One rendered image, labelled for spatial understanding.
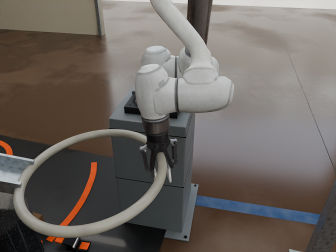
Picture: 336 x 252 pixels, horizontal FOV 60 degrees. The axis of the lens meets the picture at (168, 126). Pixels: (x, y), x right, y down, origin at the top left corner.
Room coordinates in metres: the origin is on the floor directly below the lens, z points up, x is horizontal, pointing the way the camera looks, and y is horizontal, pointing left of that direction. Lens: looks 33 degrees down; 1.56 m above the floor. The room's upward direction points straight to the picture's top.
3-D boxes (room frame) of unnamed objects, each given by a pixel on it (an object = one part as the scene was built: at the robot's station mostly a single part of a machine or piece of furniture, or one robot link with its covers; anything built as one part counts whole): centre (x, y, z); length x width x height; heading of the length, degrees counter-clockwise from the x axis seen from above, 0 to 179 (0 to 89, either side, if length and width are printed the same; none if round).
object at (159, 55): (1.41, 0.05, 1.00); 0.18 x 0.16 x 0.22; 89
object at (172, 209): (1.41, 0.07, 0.40); 0.50 x 0.50 x 0.80; 78
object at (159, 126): (0.80, 0.04, 1.07); 0.09 x 0.09 x 0.06
